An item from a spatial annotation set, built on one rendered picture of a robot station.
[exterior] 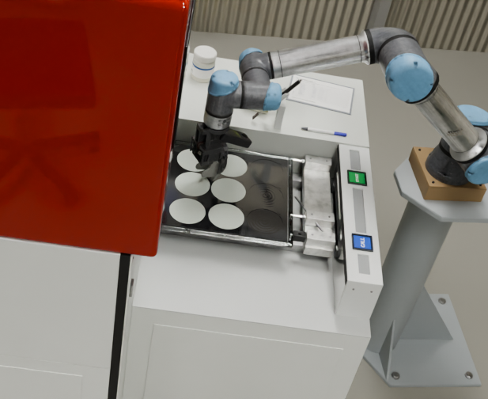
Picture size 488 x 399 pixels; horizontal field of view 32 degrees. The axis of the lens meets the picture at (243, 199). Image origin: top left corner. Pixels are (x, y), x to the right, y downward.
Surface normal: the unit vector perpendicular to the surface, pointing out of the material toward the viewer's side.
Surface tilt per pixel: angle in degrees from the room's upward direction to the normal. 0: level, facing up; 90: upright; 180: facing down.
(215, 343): 90
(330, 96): 0
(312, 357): 90
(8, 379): 90
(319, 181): 0
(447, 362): 0
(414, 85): 84
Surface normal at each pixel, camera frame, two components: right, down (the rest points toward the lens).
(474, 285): 0.15, -0.72
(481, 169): 0.19, 0.74
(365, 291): -0.04, 0.68
